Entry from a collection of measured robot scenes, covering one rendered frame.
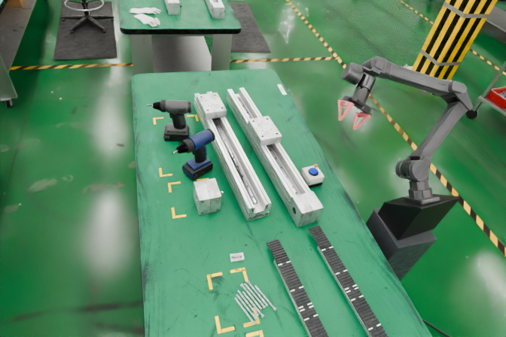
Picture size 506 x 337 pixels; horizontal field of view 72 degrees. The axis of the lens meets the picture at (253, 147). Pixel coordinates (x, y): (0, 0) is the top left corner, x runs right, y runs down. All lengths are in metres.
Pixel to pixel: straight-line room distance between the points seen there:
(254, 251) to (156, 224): 0.39
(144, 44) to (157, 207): 1.73
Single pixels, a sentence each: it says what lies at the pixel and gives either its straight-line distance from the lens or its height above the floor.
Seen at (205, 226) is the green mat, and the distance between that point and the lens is 1.42.
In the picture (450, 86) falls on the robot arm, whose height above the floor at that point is 1.29.
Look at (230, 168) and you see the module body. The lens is 1.51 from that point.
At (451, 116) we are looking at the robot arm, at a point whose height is 1.19.
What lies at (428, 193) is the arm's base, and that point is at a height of 0.99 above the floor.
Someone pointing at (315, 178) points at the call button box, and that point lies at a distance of 1.58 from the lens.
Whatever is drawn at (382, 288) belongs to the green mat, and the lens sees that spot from 1.45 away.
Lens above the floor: 1.96
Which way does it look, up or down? 43 degrees down
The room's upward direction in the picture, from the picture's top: 9 degrees clockwise
